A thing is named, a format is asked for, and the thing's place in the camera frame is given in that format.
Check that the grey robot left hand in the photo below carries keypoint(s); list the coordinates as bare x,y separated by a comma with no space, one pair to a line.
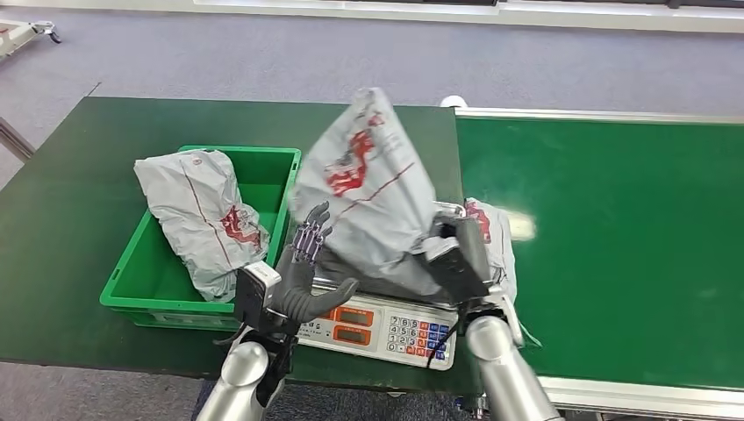
293,290

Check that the grey metal rail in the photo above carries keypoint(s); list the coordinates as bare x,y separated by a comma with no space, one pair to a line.
14,139

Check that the grey crumpled mailer package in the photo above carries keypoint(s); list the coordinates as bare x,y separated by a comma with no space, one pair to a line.
192,215

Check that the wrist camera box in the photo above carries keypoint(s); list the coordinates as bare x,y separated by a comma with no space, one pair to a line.
256,290
456,276

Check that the small grey mailer package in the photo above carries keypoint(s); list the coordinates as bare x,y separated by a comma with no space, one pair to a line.
500,244

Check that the white conveyor roller cap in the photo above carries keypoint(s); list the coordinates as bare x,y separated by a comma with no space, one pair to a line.
453,102

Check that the green conveyor belt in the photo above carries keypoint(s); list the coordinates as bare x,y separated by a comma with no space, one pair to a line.
610,232

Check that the dark green table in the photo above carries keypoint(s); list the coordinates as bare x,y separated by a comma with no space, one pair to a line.
75,232

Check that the green plastic crate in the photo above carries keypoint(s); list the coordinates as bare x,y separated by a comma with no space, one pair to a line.
151,279

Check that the large grey mailer package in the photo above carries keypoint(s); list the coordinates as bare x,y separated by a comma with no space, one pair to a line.
372,209

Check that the white wheeled cart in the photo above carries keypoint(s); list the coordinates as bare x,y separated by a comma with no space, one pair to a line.
17,35

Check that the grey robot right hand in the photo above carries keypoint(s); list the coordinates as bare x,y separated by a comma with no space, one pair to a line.
474,244

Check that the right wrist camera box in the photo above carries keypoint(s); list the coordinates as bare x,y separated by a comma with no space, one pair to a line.
456,276

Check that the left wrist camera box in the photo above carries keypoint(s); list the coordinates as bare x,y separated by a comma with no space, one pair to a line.
256,290

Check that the electronic scale with steel tray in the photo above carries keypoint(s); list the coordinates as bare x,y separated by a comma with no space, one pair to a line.
372,331

